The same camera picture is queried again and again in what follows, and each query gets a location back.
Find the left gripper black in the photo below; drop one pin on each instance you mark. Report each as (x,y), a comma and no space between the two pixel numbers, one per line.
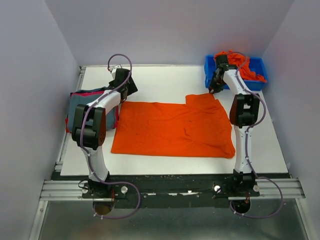
(131,87)

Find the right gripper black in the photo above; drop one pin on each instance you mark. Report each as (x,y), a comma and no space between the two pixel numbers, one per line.
(216,89)

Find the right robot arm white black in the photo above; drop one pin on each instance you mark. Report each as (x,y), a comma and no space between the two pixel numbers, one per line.
(243,113)

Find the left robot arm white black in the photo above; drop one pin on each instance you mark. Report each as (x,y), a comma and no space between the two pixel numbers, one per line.
(92,112)

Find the folded dark teal t shirt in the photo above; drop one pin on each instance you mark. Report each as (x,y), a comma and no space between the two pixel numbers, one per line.
(83,91)

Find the folded grey-blue t shirt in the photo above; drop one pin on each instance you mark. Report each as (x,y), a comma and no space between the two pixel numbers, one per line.
(112,116)

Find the blue plastic bin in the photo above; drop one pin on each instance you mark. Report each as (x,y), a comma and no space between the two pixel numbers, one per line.
(255,65)

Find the folded red t shirt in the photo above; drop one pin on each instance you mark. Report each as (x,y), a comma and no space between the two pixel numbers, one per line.
(66,125)

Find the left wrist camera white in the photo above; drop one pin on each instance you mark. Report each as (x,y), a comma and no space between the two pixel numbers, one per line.
(113,70)

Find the black mounting base rail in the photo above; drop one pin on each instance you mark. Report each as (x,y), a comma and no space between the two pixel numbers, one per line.
(170,190)

